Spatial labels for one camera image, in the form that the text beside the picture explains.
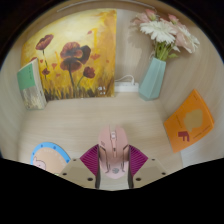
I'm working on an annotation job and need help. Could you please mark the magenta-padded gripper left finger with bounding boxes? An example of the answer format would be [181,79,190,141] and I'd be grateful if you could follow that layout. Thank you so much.
[59,143,101,190]

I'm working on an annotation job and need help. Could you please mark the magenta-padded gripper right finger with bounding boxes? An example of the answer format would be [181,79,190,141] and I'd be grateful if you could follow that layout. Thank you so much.
[126,143,168,190]

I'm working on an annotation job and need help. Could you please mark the pink computer mouse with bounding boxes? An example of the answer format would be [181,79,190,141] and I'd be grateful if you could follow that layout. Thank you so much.
[97,124,131,181]

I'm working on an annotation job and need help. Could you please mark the round blue-rimmed cartoon mouse pad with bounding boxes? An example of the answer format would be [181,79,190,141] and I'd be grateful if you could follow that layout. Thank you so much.
[30,141,72,176]

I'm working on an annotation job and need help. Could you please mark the orange booklet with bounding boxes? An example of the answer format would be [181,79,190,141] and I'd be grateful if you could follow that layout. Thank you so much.
[163,88,216,155]

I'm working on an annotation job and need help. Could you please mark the white power strip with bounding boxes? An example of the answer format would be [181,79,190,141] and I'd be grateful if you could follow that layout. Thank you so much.
[114,82,140,94]

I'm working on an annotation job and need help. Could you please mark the teal faceted vase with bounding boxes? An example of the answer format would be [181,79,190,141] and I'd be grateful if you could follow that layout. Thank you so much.
[138,57,167,102]

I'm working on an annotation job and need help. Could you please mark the green and beige book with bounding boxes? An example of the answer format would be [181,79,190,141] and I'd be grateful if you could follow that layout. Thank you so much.
[16,58,48,111]

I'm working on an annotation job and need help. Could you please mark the yellow poppy flower painting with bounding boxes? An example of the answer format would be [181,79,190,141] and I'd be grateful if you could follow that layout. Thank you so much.
[20,9,118,102]

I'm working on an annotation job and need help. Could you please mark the white and pink flower bouquet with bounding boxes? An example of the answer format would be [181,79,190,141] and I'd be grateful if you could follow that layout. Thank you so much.
[130,8,201,62]

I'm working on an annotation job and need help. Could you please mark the white cable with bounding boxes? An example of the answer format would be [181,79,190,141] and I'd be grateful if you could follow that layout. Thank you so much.
[114,74,136,85]

